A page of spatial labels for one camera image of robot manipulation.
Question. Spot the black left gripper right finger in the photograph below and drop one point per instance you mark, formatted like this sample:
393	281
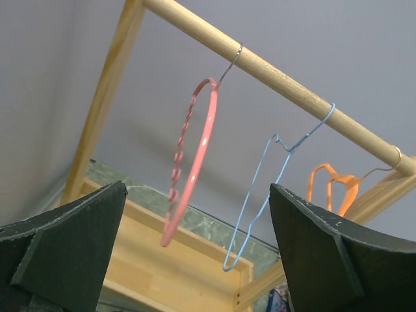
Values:
333	264

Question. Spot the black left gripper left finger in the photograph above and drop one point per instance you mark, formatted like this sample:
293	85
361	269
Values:
62	255

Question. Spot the patterned blue placemat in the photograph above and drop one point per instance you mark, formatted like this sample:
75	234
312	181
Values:
279	299

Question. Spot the wooden clothes rack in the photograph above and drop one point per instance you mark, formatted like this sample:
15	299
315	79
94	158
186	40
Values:
187	275

